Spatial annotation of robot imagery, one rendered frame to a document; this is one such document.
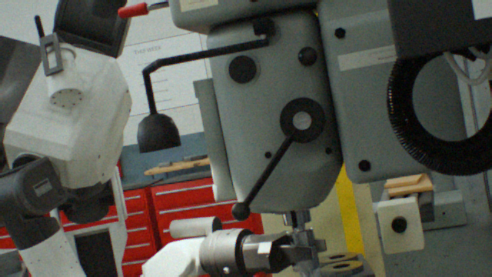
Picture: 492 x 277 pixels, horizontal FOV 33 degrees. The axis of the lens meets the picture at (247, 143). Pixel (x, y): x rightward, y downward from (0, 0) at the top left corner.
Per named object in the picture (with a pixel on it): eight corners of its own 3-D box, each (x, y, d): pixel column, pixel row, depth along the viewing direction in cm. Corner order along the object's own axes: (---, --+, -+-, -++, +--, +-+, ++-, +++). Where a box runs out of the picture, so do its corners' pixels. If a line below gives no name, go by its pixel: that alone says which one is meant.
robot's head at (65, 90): (54, 116, 162) (46, 91, 155) (47, 73, 167) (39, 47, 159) (88, 110, 163) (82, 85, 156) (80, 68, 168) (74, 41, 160)
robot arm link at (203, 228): (217, 282, 147) (165, 285, 152) (249, 273, 156) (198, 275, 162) (211, 218, 147) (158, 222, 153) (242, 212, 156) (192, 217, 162)
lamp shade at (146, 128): (137, 152, 145) (130, 118, 145) (177, 145, 147) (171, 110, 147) (142, 153, 138) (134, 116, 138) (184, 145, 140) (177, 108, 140)
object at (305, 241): (295, 267, 146) (289, 234, 146) (321, 263, 145) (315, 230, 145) (290, 273, 142) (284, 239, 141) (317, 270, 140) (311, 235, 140)
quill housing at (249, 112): (233, 225, 134) (195, 26, 132) (250, 205, 154) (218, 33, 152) (351, 205, 131) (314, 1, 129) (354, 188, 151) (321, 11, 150)
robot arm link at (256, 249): (264, 233, 139) (204, 237, 145) (274, 290, 140) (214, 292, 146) (297, 217, 150) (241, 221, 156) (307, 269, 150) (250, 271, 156)
